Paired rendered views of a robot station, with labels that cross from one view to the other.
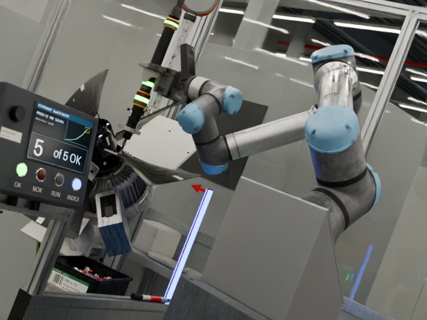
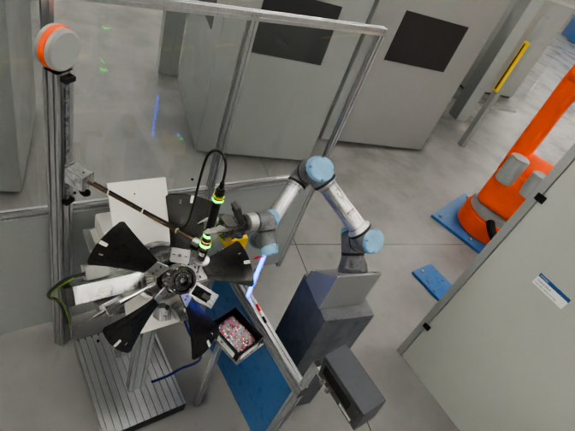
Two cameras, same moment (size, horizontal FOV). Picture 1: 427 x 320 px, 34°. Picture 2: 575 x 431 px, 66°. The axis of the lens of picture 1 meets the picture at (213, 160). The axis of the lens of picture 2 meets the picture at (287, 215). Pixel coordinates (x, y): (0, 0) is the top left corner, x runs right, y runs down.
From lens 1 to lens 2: 2.65 m
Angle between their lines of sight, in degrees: 83
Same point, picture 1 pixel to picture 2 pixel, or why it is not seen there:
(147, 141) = (129, 214)
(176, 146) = (155, 204)
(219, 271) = (328, 304)
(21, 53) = not seen: outside the picture
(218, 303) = (347, 319)
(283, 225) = (361, 283)
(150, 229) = not seen: hidden behind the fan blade
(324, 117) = (372, 241)
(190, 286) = (332, 321)
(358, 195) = not seen: hidden behind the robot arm
